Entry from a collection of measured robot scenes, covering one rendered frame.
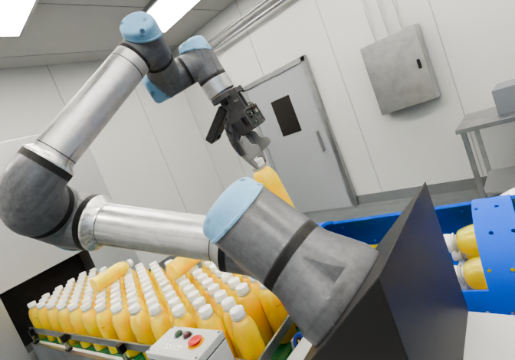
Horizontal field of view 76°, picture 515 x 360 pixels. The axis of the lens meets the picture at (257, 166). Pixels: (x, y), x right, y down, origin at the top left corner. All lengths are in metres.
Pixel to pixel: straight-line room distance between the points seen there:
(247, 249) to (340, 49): 4.13
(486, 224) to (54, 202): 0.78
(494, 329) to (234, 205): 0.40
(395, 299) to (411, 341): 0.05
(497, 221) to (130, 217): 0.68
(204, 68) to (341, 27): 3.71
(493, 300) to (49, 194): 0.78
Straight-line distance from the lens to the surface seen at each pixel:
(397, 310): 0.36
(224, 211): 0.46
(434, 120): 4.26
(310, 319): 0.44
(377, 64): 4.09
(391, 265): 0.36
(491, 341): 0.59
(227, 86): 0.85
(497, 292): 0.71
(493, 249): 0.71
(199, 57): 0.85
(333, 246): 0.44
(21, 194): 0.68
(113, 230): 0.70
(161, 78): 0.82
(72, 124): 0.69
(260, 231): 0.45
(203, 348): 0.89
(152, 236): 0.66
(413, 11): 4.22
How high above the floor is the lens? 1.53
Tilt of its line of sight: 6 degrees down
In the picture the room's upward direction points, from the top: 21 degrees counter-clockwise
